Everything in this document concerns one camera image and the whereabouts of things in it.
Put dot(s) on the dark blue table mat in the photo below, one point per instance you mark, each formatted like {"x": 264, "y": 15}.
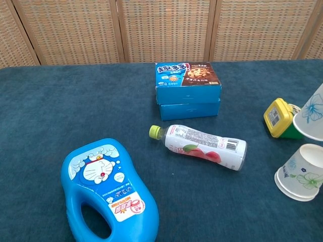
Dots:
{"x": 63, "y": 106}

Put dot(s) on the white paper cup blue flower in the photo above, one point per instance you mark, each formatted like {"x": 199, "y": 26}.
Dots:
{"x": 311, "y": 116}

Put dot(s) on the green tub with yellow lid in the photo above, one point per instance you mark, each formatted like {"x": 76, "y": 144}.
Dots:
{"x": 277, "y": 116}

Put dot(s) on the blue cookie box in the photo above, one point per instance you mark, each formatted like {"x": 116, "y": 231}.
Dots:
{"x": 186, "y": 83}
{"x": 189, "y": 111}

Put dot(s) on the blue cartoon detergent bottle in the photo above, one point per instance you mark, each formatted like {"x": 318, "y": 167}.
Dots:
{"x": 106, "y": 181}

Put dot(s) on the woven bamboo folding screen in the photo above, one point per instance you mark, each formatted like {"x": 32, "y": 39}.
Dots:
{"x": 164, "y": 30}

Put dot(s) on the peach drink plastic bottle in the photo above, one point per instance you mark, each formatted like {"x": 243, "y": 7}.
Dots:
{"x": 196, "y": 146}

